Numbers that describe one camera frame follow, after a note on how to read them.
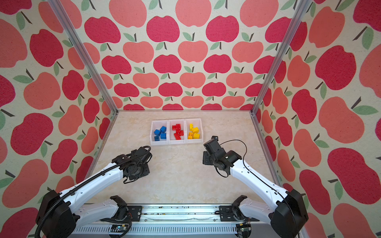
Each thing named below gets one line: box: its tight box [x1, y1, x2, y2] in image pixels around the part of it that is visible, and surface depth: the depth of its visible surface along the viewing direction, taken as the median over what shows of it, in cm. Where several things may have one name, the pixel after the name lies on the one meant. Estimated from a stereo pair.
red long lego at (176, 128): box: [172, 125, 182, 131], surface depth 110 cm
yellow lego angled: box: [189, 123, 195, 132], surface depth 110 cm
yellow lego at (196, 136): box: [192, 132, 200, 139], surface depth 104 cm
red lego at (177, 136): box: [173, 132, 182, 140], surface depth 106 cm
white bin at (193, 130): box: [184, 118, 204, 144], surface depth 105 cm
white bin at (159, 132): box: [149, 119, 170, 146], surface depth 106 cm
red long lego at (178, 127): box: [175, 123, 182, 132], surface depth 110 cm
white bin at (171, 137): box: [168, 119, 187, 145], surface depth 106 cm
